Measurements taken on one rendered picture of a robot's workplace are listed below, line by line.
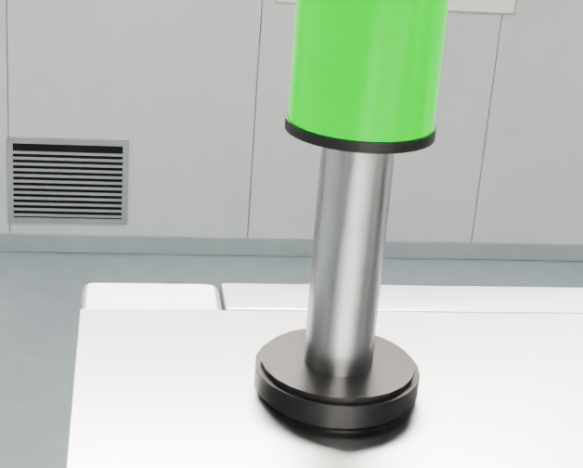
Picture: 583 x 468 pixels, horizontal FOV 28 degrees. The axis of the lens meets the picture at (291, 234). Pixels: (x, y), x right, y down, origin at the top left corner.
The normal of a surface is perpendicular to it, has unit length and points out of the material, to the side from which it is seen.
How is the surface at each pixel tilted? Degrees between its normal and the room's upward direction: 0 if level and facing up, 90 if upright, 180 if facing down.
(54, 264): 0
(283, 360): 0
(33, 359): 0
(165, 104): 90
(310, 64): 90
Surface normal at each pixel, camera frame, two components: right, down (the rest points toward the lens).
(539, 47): 0.13, 0.36
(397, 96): 0.36, 0.36
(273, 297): 0.07, -0.93
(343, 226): -0.26, 0.33
